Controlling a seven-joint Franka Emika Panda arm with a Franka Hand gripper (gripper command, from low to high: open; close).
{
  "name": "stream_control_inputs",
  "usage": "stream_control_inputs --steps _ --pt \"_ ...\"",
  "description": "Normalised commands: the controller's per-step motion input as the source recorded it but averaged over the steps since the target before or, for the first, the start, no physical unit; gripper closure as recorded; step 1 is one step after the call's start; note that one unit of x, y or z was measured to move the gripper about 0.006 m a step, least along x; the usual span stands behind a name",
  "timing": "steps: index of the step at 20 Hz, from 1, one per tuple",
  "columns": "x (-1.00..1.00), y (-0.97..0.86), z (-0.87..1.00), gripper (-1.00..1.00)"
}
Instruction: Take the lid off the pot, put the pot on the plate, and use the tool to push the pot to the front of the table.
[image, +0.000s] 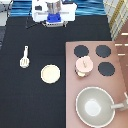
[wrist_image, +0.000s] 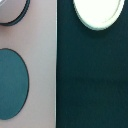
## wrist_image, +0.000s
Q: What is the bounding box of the black table cloth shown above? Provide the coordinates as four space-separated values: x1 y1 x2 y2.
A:
57 0 128 128

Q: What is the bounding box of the cream round plate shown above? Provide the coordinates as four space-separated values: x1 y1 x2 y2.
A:
73 0 125 31

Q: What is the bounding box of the pink toy stove board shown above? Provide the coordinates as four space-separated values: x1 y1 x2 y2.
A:
0 0 57 128

